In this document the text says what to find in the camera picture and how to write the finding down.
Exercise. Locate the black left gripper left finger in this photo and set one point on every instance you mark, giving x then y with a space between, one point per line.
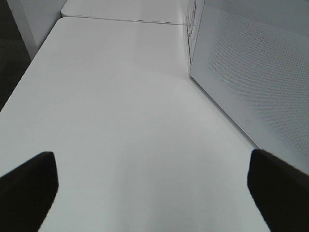
27 194

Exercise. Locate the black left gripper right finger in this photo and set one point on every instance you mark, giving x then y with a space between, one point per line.
280 192

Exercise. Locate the white microwave door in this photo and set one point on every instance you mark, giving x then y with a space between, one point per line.
252 58

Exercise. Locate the white cabinet panel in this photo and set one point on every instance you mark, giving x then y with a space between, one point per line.
34 20

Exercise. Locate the white microwave oven body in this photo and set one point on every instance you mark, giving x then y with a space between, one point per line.
193 18

